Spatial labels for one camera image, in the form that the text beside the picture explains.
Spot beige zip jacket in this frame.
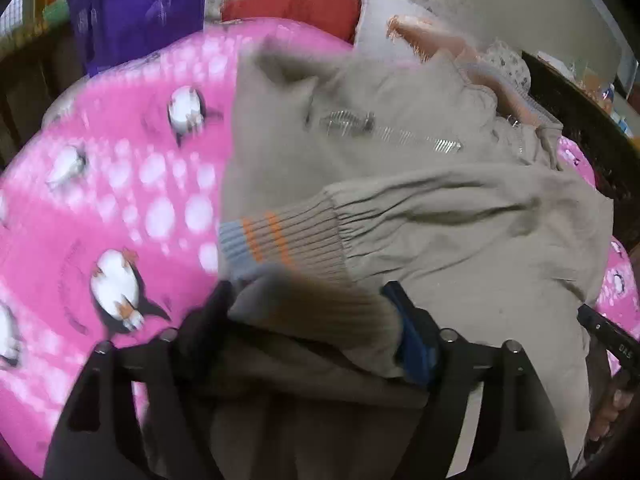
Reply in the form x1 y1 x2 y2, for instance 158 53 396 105
190 44 613 479

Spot person's right hand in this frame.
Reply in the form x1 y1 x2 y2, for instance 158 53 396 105
585 346 637 457

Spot dark wooden cabinet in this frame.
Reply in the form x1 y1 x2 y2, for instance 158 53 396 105
522 52 640 249

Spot pink penguin blanket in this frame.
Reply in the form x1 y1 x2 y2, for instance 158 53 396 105
1 18 639 479

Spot orange fringed cloth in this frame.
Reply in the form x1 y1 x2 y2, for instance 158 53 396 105
387 15 548 127

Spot purple shopping bag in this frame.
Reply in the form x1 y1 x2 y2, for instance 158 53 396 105
66 0 205 77

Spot white pillow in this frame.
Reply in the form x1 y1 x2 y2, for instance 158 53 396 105
354 0 436 62

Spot red cushion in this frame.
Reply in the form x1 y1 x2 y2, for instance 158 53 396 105
221 0 361 44

